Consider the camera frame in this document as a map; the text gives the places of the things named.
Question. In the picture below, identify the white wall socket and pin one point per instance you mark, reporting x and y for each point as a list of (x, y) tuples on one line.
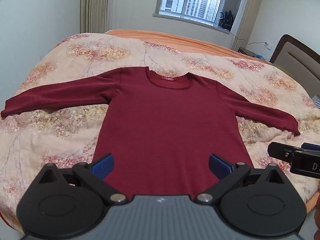
[(268, 46)]

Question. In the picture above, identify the bedside table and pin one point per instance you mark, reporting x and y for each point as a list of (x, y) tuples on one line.
[(247, 51)]

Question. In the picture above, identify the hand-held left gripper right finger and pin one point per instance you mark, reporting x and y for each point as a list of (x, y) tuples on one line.
[(220, 166)]

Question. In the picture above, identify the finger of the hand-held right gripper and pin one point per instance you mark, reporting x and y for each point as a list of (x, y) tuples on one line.
[(311, 146), (278, 151)]

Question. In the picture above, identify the floral beige blanket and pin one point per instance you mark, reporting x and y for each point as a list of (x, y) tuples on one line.
[(62, 130)]

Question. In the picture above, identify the orange bed sheet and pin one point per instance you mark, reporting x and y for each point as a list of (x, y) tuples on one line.
[(162, 36)]

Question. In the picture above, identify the dark red long-sleeve sweater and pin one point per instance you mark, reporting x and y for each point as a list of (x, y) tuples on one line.
[(165, 130)]

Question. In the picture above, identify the black backpack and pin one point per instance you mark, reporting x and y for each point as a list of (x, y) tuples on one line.
[(227, 21)]

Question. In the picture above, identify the person's right hand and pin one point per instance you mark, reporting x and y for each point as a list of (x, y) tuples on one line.
[(317, 217)]

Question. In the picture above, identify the beige curtain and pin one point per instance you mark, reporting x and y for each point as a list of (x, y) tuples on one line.
[(250, 12), (97, 5)]

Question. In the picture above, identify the small blue item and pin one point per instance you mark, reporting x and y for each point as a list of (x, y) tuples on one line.
[(259, 56)]

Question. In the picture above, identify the brown padded headboard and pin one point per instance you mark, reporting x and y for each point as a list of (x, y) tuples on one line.
[(300, 60)]

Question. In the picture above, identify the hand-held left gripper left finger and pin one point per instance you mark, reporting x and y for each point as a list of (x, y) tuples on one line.
[(103, 165)]

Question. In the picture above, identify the window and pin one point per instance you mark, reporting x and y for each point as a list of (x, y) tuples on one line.
[(195, 0)]

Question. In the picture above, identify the black white patterned pillow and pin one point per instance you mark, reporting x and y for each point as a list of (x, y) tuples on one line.
[(317, 102)]

